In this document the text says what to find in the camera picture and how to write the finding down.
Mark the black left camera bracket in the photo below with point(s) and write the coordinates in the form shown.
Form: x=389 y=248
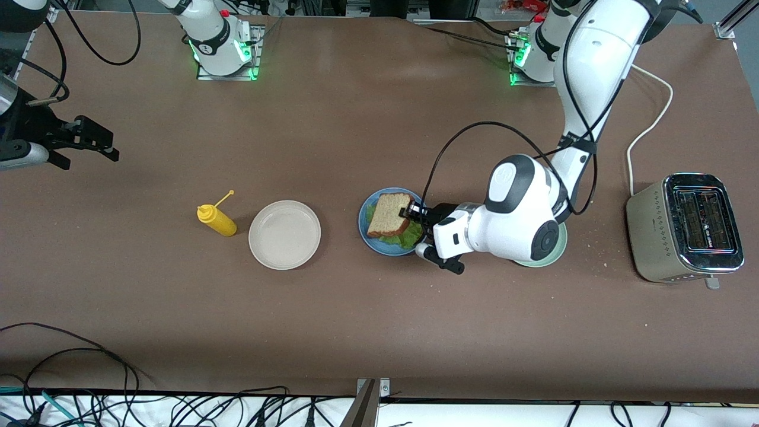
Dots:
x=450 y=265

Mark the yellow mustard squeeze bottle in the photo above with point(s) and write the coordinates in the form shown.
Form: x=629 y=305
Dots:
x=218 y=220

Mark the silver metal frame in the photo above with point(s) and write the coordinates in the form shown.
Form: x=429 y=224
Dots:
x=364 y=9

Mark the beige round plate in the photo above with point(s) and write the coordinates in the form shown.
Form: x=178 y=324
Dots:
x=284 y=235

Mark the blue round plate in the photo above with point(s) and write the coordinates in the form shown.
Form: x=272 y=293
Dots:
x=363 y=225

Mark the metal corner bracket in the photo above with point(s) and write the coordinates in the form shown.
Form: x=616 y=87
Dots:
x=384 y=388

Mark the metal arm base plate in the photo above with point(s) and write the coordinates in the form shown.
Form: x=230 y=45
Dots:
x=259 y=47
x=528 y=83

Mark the green lettuce leaf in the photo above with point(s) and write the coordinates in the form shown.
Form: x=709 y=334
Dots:
x=403 y=242

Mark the aluminium frame post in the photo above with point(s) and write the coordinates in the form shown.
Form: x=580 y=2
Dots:
x=726 y=26

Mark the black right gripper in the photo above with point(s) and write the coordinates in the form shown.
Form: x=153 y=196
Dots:
x=37 y=128

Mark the brown bread slice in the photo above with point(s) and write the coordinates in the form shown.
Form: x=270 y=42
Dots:
x=388 y=214

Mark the beige silver toaster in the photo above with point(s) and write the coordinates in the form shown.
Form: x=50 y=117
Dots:
x=649 y=237

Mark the aluminium profile bar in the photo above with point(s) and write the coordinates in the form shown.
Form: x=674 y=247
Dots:
x=363 y=412

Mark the red object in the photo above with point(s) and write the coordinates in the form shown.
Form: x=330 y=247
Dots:
x=528 y=6

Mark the light green round plate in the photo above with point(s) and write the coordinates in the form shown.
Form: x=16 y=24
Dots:
x=560 y=243

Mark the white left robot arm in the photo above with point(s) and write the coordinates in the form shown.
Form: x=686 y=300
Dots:
x=593 y=59

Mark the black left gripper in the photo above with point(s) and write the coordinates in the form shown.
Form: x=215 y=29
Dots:
x=442 y=213

